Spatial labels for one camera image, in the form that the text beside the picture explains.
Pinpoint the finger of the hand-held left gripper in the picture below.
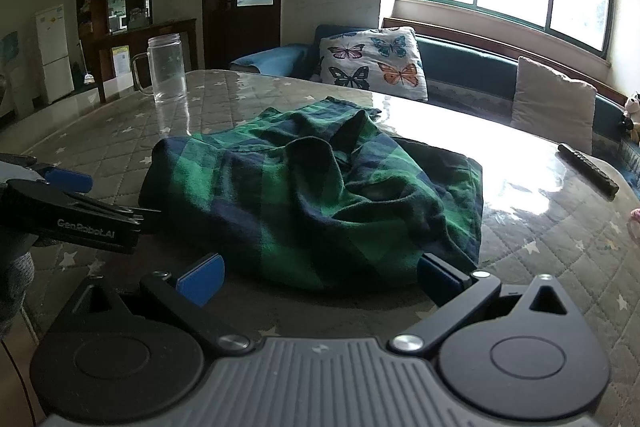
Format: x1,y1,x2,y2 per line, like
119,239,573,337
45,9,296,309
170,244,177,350
0,152,94,194
74,195,162,224

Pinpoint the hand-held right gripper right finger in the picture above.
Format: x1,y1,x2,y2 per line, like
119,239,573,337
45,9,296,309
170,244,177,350
390,252,586,355

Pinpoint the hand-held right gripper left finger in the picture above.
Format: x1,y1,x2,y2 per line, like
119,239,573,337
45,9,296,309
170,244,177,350
60,252,253,355

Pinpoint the green plaid shirt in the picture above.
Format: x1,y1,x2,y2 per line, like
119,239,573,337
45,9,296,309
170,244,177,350
139,96,485,293

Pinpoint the broom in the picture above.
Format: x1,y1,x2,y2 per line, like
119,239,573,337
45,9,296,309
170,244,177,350
77,39,96,85

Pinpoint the white refrigerator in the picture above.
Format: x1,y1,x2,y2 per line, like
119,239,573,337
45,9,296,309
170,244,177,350
35,4,76,105

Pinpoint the white paper sign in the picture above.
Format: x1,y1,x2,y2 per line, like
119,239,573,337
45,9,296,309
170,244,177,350
112,47,132,80

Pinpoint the clear glass jar mug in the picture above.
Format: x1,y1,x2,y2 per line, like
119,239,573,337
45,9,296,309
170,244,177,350
131,33,188,105

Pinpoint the dark wooden cabinet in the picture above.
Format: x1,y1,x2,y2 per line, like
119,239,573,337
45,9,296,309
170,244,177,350
75,0,198,102

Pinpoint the black remote control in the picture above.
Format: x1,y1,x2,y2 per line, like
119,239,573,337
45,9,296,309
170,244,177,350
557,143,620,196

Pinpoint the beige pillow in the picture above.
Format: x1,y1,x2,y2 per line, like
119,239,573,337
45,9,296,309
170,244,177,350
510,56,598,155

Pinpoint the teal sofa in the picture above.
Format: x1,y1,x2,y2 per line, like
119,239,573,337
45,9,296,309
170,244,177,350
229,24,640,202

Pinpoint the blue blanket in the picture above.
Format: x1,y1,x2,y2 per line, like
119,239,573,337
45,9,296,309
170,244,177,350
235,44,313,78

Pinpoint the butterfly print pillow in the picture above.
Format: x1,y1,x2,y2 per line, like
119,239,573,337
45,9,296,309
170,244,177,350
318,27,430,102

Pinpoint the black white plush toy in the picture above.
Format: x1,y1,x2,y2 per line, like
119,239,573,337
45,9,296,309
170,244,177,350
621,93,640,142

